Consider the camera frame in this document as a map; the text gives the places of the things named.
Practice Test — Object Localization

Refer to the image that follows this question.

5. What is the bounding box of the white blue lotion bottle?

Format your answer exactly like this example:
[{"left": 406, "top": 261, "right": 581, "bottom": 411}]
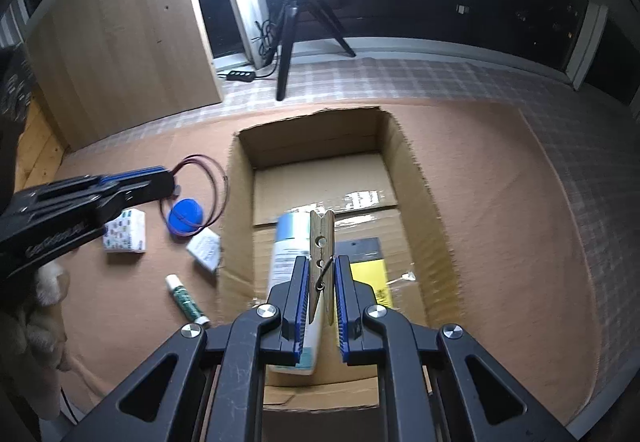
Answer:
[{"left": 268, "top": 211, "right": 322, "bottom": 376}]

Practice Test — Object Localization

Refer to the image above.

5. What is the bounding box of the pine wooden panel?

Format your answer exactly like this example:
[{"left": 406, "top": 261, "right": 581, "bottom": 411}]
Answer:
[{"left": 14, "top": 98, "right": 65, "bottom": 191}]

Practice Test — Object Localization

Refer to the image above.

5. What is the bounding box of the patterned tissue pack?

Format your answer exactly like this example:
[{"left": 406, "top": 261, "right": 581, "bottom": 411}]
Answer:
[{"left": 102, "top": 208, "right": 146, "bottom": 254}]

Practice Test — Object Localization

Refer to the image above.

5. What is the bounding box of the green white glue stick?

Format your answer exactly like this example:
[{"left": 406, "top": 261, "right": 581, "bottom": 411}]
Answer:
[{"left": 165, "top": 274, "right": 210, "bottom": 327}]

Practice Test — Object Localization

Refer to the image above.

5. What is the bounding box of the white power adapter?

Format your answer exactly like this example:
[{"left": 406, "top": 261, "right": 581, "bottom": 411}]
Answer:
[{"left": 186, "top": 228, "right": 221, "bottom": 274}]

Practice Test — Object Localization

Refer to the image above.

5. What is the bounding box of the cardboard box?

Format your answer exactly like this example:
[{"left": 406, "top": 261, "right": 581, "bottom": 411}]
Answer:
[{"left": 218, "top": 103, "right": 463, "bottom": 413}]

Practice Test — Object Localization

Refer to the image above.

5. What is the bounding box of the black tripod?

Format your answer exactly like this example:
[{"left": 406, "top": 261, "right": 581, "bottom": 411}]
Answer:
[{"left": 270, "top": 0, "right": 356, "bottom": 101}]

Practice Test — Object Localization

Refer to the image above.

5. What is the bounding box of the black cable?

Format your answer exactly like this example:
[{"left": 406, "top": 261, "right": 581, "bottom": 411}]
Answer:
[{"left": 214, "top": 19, "right": 281, "bottom": 78}]

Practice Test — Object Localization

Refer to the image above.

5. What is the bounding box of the yellow black notebook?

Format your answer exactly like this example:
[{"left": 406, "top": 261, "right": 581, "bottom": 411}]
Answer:
[{"left": 336, "top": 237, "right": 394, "bottom": 308}]

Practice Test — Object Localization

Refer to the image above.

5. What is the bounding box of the wooden clothespin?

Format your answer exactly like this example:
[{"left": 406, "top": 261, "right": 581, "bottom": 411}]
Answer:
[{"left": 308, "top": 210, "right": 335, "bottom": 325}]

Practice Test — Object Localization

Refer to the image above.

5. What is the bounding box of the blue round tin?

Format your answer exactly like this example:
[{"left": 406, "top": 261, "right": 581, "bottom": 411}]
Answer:
[{"left": 167, "top": 199, "right": 204, "bottom": 237}]

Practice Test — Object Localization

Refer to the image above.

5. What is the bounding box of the light wooden board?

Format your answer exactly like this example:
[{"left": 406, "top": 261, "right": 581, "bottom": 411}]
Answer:
[{"left": 26, "top": 0, "right": 224, "bottom": 150}]

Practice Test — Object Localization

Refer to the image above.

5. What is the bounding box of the gloved left hand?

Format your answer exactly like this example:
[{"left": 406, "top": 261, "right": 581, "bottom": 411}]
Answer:
[{"left": 1, "top": 262, "right": 70, "bottom": 420}]

